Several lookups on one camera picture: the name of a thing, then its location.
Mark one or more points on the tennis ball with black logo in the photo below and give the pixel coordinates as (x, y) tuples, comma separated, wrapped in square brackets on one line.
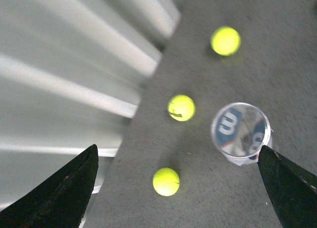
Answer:
[(181, 108)]

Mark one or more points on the clear tennis ball can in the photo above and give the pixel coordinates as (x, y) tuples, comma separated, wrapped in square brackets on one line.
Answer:
[(239, 130)]

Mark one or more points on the far right tennis ball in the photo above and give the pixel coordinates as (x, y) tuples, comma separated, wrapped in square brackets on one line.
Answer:
[(225, 41)]

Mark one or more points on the centre left tennis ball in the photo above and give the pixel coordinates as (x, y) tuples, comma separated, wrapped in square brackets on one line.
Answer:
[(166, 182)]

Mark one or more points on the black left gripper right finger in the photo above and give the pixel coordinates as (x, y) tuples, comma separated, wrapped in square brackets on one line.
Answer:
[(291, 189)]

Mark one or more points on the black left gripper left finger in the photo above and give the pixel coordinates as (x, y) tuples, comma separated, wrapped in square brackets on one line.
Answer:
[(61, 200)]

